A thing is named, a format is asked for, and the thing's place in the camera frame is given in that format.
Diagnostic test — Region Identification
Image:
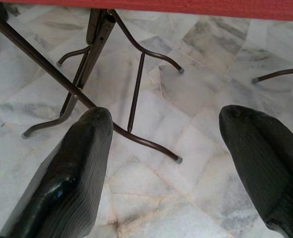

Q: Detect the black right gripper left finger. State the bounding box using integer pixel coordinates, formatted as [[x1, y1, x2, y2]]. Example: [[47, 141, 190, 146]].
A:
[[0, 106, 114, 238]]

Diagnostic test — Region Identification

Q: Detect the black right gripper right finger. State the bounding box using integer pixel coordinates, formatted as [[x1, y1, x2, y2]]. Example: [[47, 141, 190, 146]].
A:
[[218, 104, 293, 238]]

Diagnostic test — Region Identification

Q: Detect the marble-top folding table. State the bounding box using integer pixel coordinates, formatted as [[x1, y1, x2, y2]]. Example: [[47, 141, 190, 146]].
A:
[[252, 67, 293, 84], [0, 0, 293, 166]]

